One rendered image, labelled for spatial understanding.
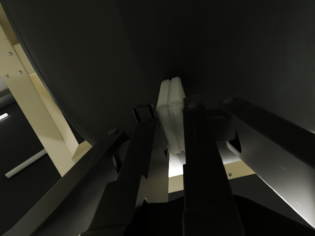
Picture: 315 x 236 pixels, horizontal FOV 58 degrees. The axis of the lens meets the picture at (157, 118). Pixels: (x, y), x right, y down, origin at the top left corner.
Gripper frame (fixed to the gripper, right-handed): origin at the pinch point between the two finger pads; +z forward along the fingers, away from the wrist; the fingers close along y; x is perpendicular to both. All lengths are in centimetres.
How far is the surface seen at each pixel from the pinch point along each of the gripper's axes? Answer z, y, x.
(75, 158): 70, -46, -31
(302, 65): 4.9, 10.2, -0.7
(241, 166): 58, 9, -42
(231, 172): 58, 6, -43
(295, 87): 5.7, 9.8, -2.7
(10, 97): 910, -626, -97
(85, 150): 70, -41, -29
